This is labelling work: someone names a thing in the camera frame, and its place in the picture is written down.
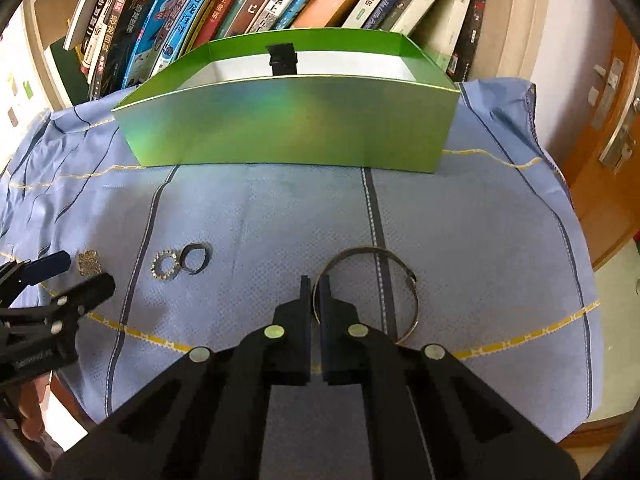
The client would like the blue striped cloth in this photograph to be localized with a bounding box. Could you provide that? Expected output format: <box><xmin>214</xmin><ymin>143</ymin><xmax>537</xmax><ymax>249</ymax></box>
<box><xmin>0</xmin><ymin>77</ymin><xmax>601</xmax><ymax>443</ymax></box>

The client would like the silver metal bangle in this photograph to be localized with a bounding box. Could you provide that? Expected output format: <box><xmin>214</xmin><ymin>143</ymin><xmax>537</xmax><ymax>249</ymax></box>
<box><xmin>312</xmin><ymin>244</ymin><xmax>420</xmax><ymax>346</ymax></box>

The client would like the orange wooden door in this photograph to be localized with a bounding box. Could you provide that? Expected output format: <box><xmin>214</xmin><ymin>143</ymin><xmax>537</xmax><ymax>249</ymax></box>
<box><xmin>565</xmin><ymin>12</ymin><xmax>640</xmax><ymax>268</ymax></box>

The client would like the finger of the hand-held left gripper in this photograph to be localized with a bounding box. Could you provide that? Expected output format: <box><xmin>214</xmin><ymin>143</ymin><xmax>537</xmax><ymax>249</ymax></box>
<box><xmin>0</xmin><ymin>251</ymin><xmax>71</xmax><ymax>306</ymax></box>
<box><xmin>0</xmin><ymin>273</ymin><xmax>117</xmax><ymax>336</ymax></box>

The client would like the black wristwatch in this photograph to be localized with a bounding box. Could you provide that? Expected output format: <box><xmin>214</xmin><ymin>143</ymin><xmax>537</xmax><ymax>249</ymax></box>
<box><xmin>266</xmin><ymin>42</ymin><xmax>299</xmax><ymax>77</ymax></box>

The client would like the wooden bookshelf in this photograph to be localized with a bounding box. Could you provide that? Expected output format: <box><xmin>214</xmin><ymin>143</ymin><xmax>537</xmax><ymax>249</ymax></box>
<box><xmin>20</xmin><ymin>0</ymin><xmax>566</xmax><ymax>111</ymax></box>

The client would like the black ring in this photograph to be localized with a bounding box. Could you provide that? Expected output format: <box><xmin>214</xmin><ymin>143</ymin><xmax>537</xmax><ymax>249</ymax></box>
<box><xmin>179</xmin><ymin>242</ymin><xmax>211</xmax><ymax>276</ymax></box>

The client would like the sparkly silver ring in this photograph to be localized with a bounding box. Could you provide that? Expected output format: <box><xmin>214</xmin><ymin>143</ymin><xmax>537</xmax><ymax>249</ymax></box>
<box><xmin>151</xmin><ymin>250</ymin><xmax>182</xmax><ymax>281</ymax></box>

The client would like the glittering pendant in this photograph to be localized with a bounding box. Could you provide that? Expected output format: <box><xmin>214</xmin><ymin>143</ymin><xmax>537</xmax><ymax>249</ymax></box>
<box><xmin>77</xmin><ymin>249</ymin><xmax>103</xmax><ymax>277</ymax></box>

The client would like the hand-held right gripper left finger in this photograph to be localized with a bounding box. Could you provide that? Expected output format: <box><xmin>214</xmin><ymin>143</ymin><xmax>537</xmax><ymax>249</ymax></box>
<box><xmin>51</xmin><ymin>275</ymin><xmax>313</xmax><ymax>480</ymax></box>

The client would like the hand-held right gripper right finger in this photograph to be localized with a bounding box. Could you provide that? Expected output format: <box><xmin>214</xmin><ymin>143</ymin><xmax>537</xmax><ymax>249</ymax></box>
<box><xmin>319</xmin><ymin>275</ymin><xmax>582</xmax><ymax>480</ymax></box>

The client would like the green cardboard box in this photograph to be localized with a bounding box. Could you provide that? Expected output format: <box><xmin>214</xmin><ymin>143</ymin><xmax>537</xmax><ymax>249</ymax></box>
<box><xmin>111</xmin><ymin>29</ymin><xmax>462</xmax><ymax>175</ymax></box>

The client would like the metal door handle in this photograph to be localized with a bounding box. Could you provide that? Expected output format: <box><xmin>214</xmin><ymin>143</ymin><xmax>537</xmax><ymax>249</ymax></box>
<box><xmin>590</xmin><ymin>57</ymin><xmax>640</xmax><ymax>173</ymax></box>

